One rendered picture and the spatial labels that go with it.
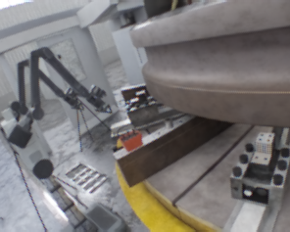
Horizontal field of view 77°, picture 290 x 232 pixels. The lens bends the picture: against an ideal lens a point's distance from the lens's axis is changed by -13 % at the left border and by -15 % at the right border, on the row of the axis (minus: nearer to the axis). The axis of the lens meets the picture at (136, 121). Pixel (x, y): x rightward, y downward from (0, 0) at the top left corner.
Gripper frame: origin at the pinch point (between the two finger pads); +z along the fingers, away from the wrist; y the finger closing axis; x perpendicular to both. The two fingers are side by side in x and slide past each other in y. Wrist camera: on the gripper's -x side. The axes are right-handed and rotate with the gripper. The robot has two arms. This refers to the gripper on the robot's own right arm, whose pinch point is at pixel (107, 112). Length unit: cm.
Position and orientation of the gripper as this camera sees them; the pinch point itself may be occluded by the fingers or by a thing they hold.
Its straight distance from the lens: 157.7
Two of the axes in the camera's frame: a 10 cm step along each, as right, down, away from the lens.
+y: -6.6, -1.0, 7.4
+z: 6.1, 5.0, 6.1
